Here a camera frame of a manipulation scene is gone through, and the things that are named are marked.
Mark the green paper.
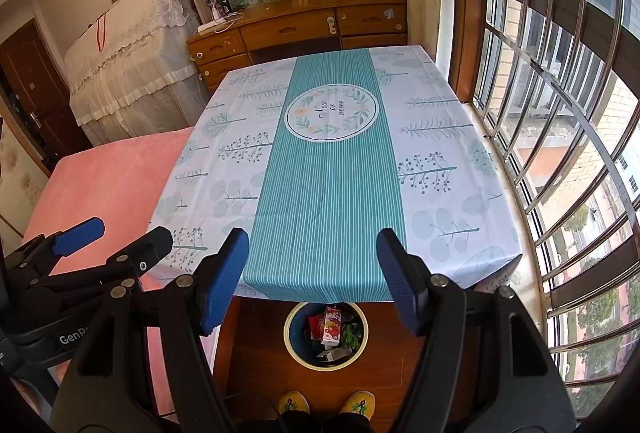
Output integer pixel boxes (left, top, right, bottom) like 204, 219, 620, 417
340, 323, 365, 350

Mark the wooden desk with drawers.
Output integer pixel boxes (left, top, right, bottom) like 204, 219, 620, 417
186, 0, 408, 91

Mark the brown wooden door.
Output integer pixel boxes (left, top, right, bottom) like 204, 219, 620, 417
0, 18, 93, 174

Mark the yellow knitted slipper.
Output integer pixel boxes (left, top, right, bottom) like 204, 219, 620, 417
277, 390, 311, 416
340, 390, 376, 419

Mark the pink bed blanket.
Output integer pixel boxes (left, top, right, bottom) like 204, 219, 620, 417
10, 126, 221, 424

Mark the piano under white lace cover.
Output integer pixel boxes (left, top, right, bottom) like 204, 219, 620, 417
64, 0, 211, 146

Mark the blue bin with cream rim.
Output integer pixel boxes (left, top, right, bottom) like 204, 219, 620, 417
283, 300, 370, 371

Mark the red paper envelope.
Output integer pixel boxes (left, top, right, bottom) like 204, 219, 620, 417
306, 313, 326, 341

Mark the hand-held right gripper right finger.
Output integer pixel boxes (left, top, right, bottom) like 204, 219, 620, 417
376, 228, 576, 433

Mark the white power strip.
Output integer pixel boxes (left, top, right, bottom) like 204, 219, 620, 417
197, 13, 246, 34

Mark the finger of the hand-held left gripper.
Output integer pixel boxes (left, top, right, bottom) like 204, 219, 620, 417
30, 227, 174, 309
2, 216, 107, 286

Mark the strawberry cartoon carton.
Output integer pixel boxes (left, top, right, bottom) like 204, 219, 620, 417
320, 305, 343, 348

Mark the wooden window frame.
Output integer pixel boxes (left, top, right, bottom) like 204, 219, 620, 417
447, 0, 491, 106

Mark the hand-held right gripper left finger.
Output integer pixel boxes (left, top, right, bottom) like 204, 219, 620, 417
50, 228, 251, 433

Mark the teal white printed tablecloth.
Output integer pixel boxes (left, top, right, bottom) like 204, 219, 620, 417
147, 44, 525, 304

